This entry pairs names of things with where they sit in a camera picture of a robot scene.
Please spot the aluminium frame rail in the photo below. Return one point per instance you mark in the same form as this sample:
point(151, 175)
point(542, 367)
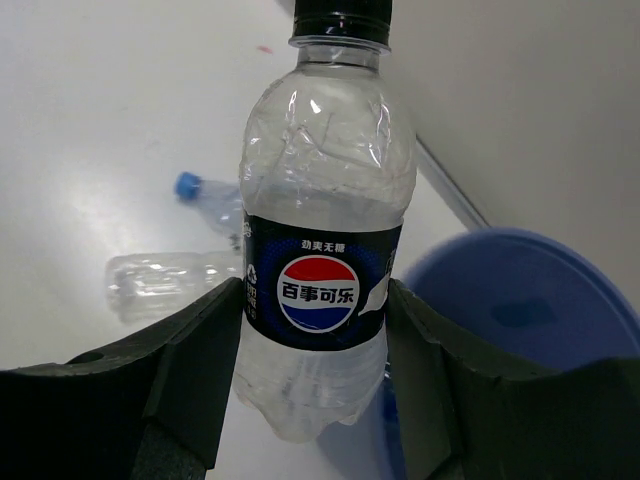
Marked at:
point(448, 190)

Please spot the clear ribbed white-cap bottle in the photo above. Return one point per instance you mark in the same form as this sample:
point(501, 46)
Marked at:
point(152, 286)

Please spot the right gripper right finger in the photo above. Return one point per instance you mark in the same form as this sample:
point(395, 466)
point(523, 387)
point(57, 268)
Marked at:
point(469, 410)

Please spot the pepsi black cap bottle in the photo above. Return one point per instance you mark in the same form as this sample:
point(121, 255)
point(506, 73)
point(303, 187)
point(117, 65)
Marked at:
point(326, 176)

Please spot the blue plastic bin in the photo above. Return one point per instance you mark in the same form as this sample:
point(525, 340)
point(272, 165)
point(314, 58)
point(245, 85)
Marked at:
point(518, 291)

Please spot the crushed blue label bottle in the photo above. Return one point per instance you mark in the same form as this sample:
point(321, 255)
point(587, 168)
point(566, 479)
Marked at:
point(218, 203)

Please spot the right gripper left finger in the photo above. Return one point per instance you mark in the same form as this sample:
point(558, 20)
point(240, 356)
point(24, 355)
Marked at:
point(149, 406)

